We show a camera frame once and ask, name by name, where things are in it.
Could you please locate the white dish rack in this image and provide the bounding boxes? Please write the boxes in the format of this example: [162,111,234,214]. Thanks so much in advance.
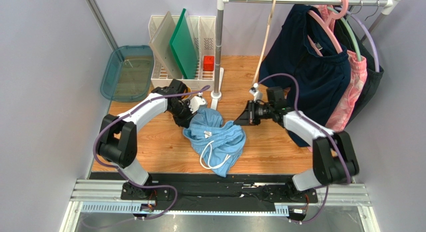
[148,12,217,91]

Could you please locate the navy blue shorts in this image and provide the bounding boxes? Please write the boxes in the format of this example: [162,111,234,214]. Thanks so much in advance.
[258,4,351,126]

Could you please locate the red cube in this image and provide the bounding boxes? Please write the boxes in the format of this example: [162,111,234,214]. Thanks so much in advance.
[202,55,215,72]

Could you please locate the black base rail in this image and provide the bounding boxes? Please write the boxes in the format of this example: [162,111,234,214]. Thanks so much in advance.
[89,172,319,212]

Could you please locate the grey cutting board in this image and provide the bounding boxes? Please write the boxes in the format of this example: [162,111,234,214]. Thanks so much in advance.
[148,11,183,79]

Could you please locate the white floral mug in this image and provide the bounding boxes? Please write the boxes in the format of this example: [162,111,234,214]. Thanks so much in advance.
[181,87,192,100]

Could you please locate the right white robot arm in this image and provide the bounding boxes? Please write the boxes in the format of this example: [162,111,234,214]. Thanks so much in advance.
[234,85,360,201]

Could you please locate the teal plastic basket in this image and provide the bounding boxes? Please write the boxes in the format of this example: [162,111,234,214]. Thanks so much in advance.
[100,45,155,103]

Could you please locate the lavender plastic hanger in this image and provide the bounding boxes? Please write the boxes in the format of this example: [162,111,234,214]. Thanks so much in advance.
[346,11,380,73]

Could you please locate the beige plastic hanger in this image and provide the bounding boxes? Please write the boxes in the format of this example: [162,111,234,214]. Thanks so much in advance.
[251,0,277,87]

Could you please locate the pink plastic hanger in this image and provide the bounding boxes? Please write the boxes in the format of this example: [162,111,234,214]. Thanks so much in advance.
[307,0,349,54]

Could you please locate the green plastic hanger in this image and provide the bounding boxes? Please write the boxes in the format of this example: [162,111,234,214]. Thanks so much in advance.
[326,5,363,62]

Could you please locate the light blue shorts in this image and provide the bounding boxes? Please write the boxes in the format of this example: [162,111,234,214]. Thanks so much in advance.
[183,108,247,178]

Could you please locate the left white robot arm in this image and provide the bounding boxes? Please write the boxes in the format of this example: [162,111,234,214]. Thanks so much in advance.
[93,79,209,200]

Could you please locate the silver clothes rack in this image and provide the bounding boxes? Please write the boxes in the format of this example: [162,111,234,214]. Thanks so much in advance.
[210,0,402,110]

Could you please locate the green cutting board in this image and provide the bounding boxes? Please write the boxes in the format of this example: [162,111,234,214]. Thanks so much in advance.
[169,8,199,80]

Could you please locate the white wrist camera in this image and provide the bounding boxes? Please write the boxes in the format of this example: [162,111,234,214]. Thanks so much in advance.
[189,92,208,114]
[249,83,263,102]

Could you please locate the black shorts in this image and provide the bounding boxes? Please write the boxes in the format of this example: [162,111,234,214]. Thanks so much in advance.
[334,20,385,124]

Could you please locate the grey metal wall pole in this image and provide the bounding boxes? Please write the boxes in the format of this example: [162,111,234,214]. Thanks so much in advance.
[86,0,119,50]

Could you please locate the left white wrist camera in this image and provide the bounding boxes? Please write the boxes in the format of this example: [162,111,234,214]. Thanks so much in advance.
[189,92,208,114]

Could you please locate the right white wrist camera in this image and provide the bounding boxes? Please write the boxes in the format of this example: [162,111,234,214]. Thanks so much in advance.
[249,83,263,102]

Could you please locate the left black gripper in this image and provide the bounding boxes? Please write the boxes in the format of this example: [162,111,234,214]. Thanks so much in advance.
[168,101,197,129]

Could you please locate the pink patterned shorts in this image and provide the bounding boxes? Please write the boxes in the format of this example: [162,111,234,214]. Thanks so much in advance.
[282,4,368,153]

